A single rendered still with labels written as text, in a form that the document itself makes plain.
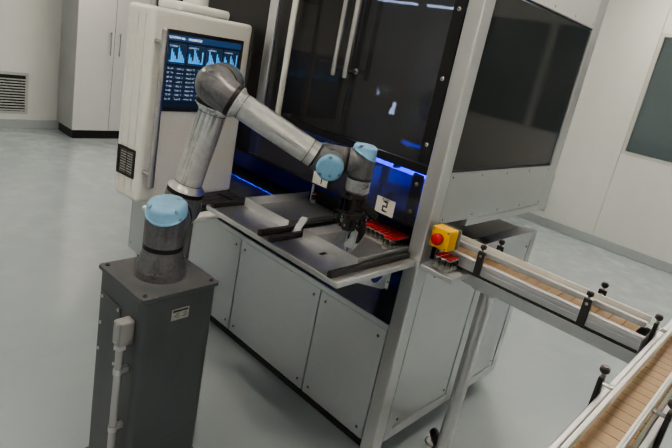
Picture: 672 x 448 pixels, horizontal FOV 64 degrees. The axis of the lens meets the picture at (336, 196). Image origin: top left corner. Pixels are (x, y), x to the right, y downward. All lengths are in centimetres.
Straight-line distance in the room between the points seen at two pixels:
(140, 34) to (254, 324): 136
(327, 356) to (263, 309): 43
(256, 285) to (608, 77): 480
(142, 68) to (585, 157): 516
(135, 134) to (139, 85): 19
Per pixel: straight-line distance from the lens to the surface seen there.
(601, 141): 640
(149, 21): 214
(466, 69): 177
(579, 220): 651
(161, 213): 158
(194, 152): 167
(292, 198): 226
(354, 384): 223
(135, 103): 220
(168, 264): 164
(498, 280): 187
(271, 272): 245
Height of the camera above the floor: 154
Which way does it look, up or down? 16 degrees down
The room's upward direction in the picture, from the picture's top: 11 degrees clockwise
